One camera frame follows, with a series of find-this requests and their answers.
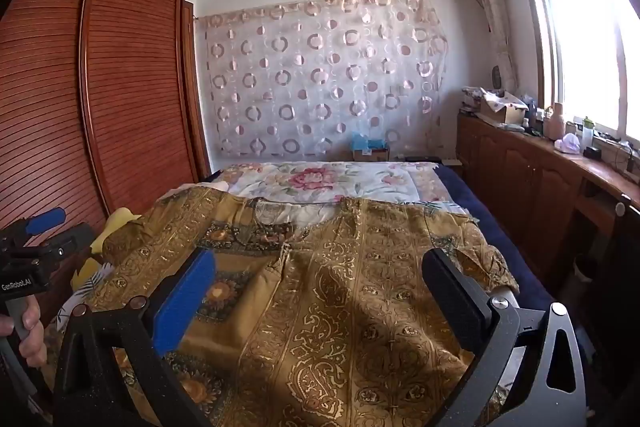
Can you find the black chair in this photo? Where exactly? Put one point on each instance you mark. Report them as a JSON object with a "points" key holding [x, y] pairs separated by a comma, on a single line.
{"points": [[620, 247]]}

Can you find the person's left hand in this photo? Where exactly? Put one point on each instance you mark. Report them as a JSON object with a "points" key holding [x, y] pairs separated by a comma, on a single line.
{"points": [[32, 312]]}

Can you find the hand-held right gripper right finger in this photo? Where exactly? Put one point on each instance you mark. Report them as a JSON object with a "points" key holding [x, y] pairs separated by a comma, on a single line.
{"points": [[455, 302]]}

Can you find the pink vase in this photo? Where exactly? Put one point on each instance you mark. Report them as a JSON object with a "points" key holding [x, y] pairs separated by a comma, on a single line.
{"points": [[555, 124]]}

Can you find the dark oval ornament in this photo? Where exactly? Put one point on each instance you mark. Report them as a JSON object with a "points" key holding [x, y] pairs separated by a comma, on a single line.
{"points": [[497, 77]]}

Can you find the grey trash bin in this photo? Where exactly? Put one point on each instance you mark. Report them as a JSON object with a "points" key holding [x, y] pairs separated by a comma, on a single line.
{"points": [[585, 267]]}

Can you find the cardboard box by wall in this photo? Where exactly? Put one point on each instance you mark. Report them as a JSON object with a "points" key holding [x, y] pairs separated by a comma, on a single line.
{"points": [[372, 155]]}

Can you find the navy blue bed sheet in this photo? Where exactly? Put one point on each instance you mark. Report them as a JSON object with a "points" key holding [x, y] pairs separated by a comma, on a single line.
{"points": [[490, 227]]}

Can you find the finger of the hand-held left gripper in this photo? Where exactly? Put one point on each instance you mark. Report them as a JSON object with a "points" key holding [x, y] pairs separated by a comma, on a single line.
{"points": [[47, 219], [75, 237]]}

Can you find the sheer circle-patterned curtain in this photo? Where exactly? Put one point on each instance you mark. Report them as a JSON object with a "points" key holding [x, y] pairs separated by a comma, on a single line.
{"points": [[320, 77]]}

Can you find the floral blanket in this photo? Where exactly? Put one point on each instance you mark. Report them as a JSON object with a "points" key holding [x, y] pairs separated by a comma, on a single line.
{"points": [[310, 182]]}

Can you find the palm leaf printed sheet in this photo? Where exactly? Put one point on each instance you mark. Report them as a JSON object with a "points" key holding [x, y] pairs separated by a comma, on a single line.
{"points": [[97, 284]]}

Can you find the long wooden cabinet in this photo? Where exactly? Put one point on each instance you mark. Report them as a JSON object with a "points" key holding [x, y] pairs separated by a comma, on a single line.
{"points": [[515, 177]]}

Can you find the open cardboard box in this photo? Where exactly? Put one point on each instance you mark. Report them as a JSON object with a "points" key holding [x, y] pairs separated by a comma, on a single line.
{"points": [[505, 112]]}

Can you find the brown wooden wardrobe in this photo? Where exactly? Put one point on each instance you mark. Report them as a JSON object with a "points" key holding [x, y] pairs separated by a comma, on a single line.
{"points": [[100, 107]]}

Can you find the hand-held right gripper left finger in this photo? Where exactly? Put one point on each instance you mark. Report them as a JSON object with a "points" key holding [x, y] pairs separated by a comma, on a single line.
{"points": [[187, 302]]}

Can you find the golden patterned garment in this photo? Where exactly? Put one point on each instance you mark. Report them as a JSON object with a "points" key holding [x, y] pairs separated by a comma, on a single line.
{"points": [[350, 282]]}

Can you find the beige window curtain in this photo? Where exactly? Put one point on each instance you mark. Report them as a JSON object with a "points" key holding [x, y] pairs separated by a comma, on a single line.
{"points": [[492, 7]]}

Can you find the dark bottle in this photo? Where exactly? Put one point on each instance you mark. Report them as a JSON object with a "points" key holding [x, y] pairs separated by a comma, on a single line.
{"points": [[532, 117]]}

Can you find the small black box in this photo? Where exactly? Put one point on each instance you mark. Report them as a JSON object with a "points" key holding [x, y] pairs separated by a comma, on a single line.
{"points": [[593, 153]]}

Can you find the yellow cloth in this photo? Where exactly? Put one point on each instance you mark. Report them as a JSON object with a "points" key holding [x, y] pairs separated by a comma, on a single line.
{"points": [[120, 219]]}

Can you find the floral fabric pile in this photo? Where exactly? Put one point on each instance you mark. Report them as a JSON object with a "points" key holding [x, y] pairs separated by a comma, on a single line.
{"points": [[470, 99]]}

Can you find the green-capped bottle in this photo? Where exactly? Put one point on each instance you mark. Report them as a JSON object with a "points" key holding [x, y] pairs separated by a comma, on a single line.
{"points": [[587, 134]]}

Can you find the flat black box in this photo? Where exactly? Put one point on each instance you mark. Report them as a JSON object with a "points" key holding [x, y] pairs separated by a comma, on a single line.
{"points": [[422, 159]]}

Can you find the wooden-framed window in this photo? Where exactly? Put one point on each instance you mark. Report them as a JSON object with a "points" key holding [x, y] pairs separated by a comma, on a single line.
{"points": [[585, 42]]}

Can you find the purple plastic bag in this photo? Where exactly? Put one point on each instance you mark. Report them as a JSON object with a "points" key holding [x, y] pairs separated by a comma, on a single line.
{"points": [[569, 144]]}

